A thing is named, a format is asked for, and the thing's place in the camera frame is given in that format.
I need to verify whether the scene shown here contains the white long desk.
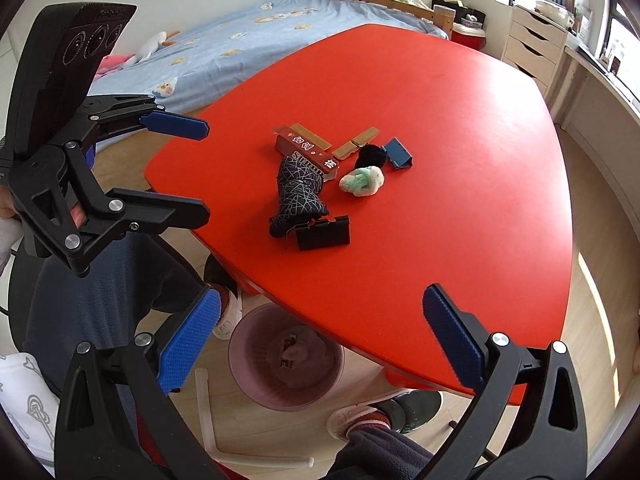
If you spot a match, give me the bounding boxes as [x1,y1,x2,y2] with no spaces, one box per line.
[546,40,639,230]

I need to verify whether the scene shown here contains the black camera box left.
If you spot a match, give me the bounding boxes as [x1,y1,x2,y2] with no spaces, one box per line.
[6,2,137,156]

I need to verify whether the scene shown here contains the blue card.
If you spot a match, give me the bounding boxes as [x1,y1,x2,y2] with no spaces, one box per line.
[384,138,413,169]

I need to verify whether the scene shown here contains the wooden clothespin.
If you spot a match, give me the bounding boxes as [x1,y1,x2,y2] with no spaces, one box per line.
[332,127,380,160]

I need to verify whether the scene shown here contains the shoe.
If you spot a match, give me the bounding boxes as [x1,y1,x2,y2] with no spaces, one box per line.
[326,389,444,441]
[203,255,243,340]

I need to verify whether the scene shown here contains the red plastic table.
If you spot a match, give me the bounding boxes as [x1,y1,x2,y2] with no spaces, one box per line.
[144,25,573,390]

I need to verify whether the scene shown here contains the black binder clip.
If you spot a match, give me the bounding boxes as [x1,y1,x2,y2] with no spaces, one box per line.
[294,216,350,252]

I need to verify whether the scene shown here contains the green white tissue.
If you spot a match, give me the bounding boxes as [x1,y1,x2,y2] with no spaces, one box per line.
[338,167,385,197]

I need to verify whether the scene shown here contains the red snack box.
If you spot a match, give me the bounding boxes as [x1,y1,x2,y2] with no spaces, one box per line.
[273,124,340,182]

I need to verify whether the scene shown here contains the white drawer unit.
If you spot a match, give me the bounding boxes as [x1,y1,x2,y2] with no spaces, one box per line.
[500,6,568,98]

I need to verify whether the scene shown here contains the person's left hand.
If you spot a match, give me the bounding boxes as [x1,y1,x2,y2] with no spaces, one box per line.
[0,185,18,219]

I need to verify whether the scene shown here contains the pink plush toy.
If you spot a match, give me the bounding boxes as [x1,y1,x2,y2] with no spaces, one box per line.
[94,54,134,80]

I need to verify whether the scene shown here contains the left shoe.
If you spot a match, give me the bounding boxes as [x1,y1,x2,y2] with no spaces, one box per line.
[203,255,243,340]

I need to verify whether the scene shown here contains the black fuzzy ball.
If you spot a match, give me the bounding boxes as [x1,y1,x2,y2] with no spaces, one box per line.
[355,144,388,169]

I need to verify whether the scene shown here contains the red cooler box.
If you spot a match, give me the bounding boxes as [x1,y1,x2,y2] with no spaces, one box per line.
[451,23,486,51]

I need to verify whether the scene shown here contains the black patterned sock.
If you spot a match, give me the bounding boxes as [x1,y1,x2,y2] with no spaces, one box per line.
[269,154,329,237]

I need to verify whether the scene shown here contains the bed with blue sheet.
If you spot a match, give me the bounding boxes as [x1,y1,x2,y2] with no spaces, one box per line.
[89,0,447,114]

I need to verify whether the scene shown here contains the pink waste basket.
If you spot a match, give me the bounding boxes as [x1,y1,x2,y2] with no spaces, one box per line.
[228,304,345,412]

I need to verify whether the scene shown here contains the right shoe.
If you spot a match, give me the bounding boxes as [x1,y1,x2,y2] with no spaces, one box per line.
[326,389,444,441]

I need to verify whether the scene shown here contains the white plush toy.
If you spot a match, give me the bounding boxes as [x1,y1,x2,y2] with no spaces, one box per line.
[124,32,167,67]

